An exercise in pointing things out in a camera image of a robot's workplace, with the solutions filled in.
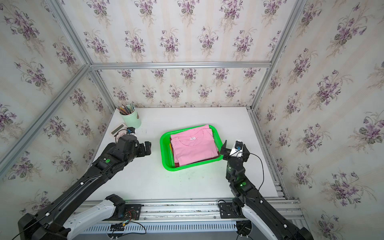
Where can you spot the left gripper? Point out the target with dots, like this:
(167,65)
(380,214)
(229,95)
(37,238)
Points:
(142,148)

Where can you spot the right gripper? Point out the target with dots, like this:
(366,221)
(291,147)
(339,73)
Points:
(226,152)

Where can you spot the green plastic basket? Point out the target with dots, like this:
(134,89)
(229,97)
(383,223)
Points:
(165,149)

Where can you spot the dark red t-shirt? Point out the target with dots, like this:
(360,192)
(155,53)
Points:
(177,164)

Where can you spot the pink t-shirt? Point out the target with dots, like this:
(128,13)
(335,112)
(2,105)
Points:
(194,145)

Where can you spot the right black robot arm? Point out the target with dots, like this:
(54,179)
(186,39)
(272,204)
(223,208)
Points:
(249,202)

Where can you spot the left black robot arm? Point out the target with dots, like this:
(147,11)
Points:
(49,221)

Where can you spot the mint green pen cup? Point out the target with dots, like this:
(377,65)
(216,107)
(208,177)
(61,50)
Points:
(132,120)

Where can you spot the pink calculator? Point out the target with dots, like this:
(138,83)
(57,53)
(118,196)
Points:
(117,129)

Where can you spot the coloured pencils bunch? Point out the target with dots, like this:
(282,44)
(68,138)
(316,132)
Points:
(126,109)

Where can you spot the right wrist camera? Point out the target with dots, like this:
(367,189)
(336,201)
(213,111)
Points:
(237,150)

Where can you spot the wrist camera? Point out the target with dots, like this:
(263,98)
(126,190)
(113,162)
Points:
(237,150)
(130,131)

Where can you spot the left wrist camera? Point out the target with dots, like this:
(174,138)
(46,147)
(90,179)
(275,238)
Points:
(130,131)

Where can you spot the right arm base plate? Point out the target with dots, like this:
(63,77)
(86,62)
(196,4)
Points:
(226,210)

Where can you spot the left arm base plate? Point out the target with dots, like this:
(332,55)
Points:
(129,212)

